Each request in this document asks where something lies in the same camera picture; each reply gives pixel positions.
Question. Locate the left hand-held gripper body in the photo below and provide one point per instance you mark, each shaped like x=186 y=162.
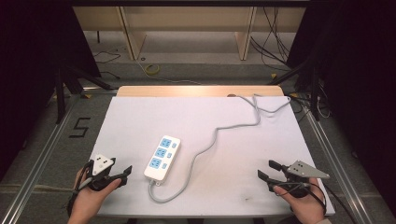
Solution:
x=101 y=166

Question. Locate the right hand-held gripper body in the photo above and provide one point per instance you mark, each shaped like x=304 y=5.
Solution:
x=303 y=174

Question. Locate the person's right hand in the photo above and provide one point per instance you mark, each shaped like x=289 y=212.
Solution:
x=306 y=205

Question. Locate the person's left hand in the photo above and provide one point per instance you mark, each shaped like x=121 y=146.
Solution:
x=90 y=199

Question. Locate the white table mat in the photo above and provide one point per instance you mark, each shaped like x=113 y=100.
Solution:
x=230 y=174

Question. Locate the white power strip blue sockets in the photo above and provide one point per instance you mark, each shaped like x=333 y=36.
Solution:
x=162 y=158

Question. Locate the black metal stand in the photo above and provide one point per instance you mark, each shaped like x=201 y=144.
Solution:
x=314 y=90
x=60 y=93

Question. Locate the yellow tape roll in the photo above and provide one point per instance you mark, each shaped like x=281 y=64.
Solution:
x=152 y=69

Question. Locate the black curtain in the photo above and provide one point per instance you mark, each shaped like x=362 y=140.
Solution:
x=34 y=62
x=358 y=77

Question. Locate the light wooden desk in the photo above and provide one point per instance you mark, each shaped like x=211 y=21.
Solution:
x=186 y=18

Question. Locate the aluminium floor rail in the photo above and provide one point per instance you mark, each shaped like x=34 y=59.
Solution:
x=336 y=161
x=37 y=161

